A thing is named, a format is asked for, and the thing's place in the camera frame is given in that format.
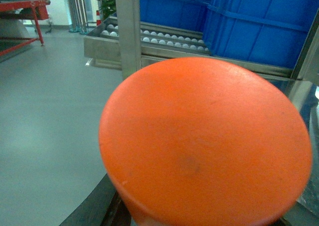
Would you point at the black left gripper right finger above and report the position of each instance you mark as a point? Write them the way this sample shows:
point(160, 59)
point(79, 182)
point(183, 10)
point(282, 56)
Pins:
point(303, 213)

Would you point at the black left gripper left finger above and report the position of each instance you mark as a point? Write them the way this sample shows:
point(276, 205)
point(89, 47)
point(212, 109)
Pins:
point(103, 207)

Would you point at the stainless steel roller rack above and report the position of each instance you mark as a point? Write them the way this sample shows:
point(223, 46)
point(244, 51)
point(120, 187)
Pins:
point(127, 43)

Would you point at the large blue plastic crate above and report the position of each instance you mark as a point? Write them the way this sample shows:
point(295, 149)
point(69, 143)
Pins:
point(269, 32)

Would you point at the green potted plant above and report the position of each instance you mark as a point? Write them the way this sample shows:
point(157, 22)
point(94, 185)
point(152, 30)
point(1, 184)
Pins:
point(107, 8)

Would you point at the red metal frame table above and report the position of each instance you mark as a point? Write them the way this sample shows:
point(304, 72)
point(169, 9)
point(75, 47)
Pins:
point(35, 10)

